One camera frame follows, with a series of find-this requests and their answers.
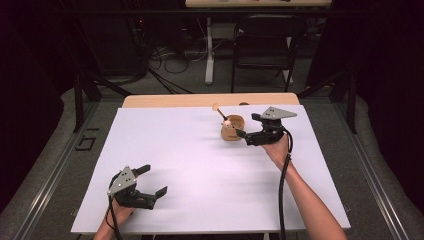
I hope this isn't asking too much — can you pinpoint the white table mat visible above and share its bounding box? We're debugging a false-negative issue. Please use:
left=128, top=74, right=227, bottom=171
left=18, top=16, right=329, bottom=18
left=70, top=104, right=352, bottom=234

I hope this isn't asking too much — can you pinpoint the metal floor rail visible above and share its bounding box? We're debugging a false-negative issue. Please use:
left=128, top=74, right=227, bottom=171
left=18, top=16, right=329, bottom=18
left=333, top=99, right=412, bottom=240
left=13, top=99, right=98, bottom=240

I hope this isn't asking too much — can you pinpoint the tan bear pen holder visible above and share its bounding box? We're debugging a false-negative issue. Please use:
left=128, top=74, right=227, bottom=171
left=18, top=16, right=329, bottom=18
left=220, top=114, right=246, bottom=142

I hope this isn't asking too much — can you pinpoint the bundle of floor cables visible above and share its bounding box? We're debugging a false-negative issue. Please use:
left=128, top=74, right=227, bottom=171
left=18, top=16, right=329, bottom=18
left=146, top=44, right=204, bottom=95

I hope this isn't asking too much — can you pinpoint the black folding chair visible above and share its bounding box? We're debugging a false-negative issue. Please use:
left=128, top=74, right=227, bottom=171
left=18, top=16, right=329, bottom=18
left=230, top=13, right=308, bottom=94

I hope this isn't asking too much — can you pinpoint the wooden background desk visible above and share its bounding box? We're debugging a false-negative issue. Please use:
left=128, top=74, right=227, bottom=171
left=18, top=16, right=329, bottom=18
left=184, top=0, right=333, bottom=9

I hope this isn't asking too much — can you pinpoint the dark curtain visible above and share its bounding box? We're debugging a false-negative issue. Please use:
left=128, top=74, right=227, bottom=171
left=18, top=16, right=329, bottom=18
left=0, top=0, right=73, bottom=213
left=353, top=0, right=424, bottom=213

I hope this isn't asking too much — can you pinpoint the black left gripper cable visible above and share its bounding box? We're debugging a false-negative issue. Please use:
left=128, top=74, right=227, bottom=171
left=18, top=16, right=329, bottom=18
left=105, top=196, right=124, bottom=240

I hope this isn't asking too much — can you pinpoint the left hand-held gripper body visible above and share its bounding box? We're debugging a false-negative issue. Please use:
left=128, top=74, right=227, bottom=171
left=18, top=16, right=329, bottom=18
left=107, top=165, right=156, bottom=211

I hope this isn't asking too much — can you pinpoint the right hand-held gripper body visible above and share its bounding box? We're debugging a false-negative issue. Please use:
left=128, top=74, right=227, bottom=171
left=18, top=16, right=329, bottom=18
left=254, top=106, right=298, bottom=147

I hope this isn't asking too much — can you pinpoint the black metal stand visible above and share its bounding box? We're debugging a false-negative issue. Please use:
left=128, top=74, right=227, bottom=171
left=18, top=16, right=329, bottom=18
left=72, top=71, right=134, bottom=133
left=297, top=66, right=358, bottom=135

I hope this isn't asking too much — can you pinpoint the wooden spoon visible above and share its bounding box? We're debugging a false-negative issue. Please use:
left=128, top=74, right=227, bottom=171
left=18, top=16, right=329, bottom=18
left=211, top=102, right=229, bottom=121

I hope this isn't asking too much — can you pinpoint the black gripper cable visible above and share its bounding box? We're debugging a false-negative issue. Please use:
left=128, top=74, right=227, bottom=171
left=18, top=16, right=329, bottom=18
left=105, top=196, right=124, bottom=240
left=278, top=128, right=295, bottom=240

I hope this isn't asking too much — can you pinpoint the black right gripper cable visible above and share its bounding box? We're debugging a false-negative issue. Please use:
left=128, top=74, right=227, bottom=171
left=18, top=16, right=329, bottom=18
left=278, top=128, right=295, bottom=240

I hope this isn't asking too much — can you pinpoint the person's right hand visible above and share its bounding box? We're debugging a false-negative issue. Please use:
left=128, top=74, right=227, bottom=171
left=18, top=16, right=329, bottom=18
left=261, top=133, right=292, bottom=172

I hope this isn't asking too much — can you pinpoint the white desk leg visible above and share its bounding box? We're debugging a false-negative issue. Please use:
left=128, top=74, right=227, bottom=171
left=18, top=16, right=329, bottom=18
left=204, top=16, right=216, bottom=85

